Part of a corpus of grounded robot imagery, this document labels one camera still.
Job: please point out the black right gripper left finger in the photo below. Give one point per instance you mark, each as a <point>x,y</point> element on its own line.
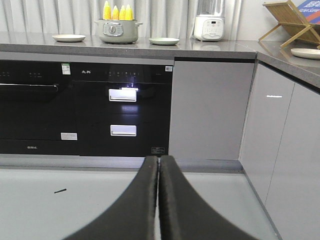
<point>132,215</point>

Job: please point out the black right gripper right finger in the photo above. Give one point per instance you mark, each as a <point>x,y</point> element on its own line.
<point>184,214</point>

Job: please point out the yellow corn cob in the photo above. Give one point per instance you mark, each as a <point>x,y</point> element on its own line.
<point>115,13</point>
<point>106,15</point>
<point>122,13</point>
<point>129,16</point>

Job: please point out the black drawer disinfection cabinet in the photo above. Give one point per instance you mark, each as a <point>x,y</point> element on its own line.
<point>122,110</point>

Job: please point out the grey side cabinet door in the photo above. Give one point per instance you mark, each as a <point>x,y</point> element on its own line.
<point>280,152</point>

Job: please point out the black built-in dishwasher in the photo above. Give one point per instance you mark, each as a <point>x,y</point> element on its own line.
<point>37,114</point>

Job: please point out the light green round plate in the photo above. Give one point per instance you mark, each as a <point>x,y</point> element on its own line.
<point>164,41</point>

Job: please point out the green electric cooking pot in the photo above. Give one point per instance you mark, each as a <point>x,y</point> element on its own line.
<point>118,31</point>

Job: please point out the beige round plate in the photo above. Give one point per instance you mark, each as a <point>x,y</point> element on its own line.
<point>68,38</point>

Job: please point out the white soy milk blender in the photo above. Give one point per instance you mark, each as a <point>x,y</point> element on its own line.
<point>209,20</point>

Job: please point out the beige plate by rack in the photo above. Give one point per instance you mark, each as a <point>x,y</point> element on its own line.
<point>306,53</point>

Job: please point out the wooden dish rack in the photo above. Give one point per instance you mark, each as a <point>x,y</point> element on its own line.
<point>293,21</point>

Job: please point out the white pleated curtain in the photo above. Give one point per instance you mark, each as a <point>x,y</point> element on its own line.
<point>160,18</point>

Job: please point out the blue and red box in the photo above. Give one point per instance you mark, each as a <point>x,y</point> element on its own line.
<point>311,11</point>

